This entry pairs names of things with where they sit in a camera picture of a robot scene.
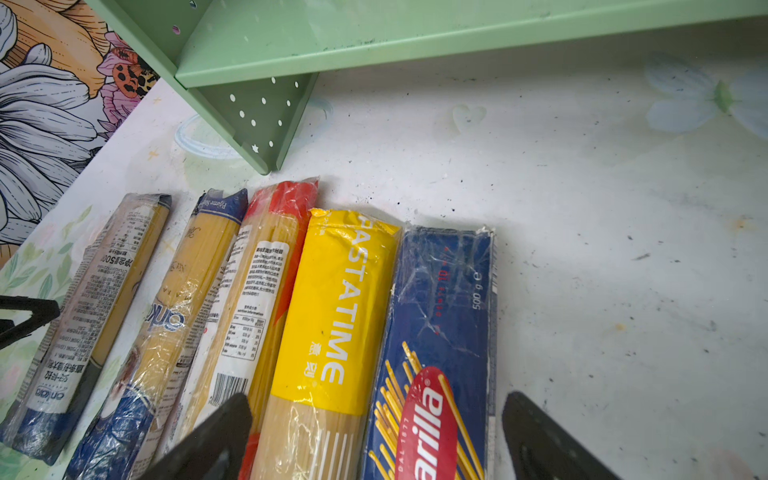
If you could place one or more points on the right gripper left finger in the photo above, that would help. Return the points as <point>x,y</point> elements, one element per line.
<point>214,450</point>

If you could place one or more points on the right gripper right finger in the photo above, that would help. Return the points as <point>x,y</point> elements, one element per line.
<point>541,449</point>

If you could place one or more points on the clear grey label spaghetti bag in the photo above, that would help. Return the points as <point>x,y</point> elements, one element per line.
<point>70,358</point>

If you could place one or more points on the yellow blue spaghetti bag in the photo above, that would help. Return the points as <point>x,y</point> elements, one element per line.
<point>122,438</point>

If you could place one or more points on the blue Barilla spaghetti box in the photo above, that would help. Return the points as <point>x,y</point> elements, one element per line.
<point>433,403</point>

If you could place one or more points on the green wooden two-tier shelf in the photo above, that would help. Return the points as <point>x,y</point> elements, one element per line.
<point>248,67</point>

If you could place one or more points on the red white label spaghetti bag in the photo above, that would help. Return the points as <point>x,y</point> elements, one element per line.
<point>238,347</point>

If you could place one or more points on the yellow Pastatime spaghetti bag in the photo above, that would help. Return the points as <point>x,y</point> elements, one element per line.
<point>315,418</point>

